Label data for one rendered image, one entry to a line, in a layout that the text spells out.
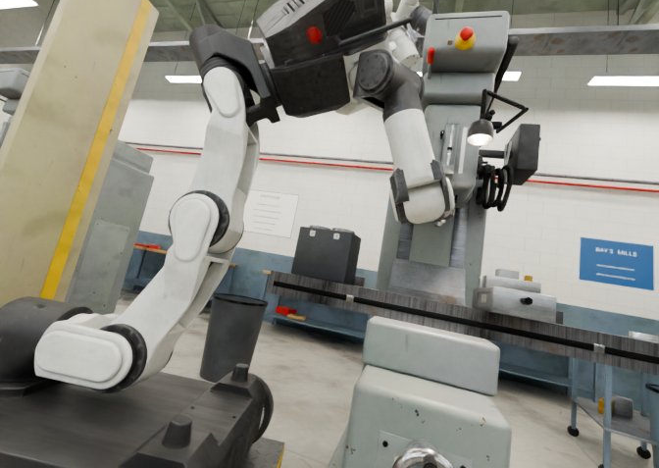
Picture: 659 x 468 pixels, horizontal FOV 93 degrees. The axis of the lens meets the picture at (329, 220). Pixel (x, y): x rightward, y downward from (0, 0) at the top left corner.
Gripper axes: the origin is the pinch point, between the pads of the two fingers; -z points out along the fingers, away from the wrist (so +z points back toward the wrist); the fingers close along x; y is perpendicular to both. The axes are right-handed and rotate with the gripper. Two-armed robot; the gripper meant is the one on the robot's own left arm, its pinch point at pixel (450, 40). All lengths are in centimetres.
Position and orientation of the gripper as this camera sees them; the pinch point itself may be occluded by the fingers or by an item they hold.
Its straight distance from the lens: 154.1
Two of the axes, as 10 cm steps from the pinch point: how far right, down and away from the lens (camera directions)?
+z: -7.6, -6.4, 1.3
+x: -0.1, -1.9, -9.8
